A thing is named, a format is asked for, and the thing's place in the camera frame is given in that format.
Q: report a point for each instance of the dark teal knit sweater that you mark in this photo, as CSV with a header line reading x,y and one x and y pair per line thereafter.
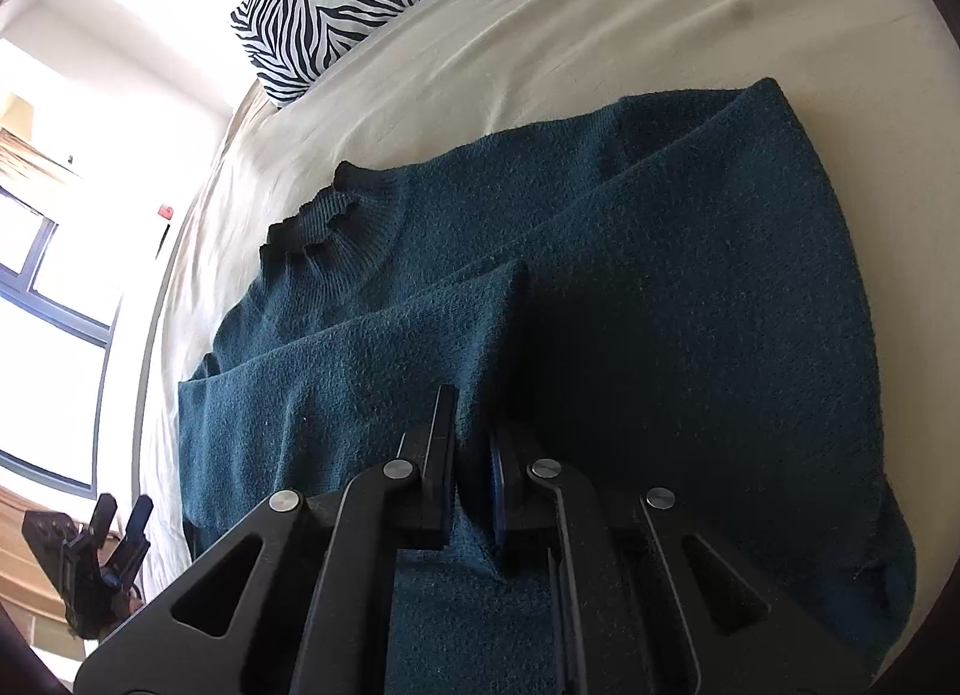
x,y
600,290

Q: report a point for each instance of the beige bed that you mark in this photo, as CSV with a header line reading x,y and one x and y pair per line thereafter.
x,y
600,27

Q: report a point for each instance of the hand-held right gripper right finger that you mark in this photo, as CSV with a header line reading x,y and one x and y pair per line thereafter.
x,y
498,492

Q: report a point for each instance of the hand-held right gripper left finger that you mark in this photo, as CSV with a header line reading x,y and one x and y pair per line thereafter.
x,y
433,451

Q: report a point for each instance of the dark framed window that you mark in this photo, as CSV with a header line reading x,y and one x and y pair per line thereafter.
x,y
52,305

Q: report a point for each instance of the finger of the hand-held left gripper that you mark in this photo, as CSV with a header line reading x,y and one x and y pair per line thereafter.
x,y
103,511
137,526

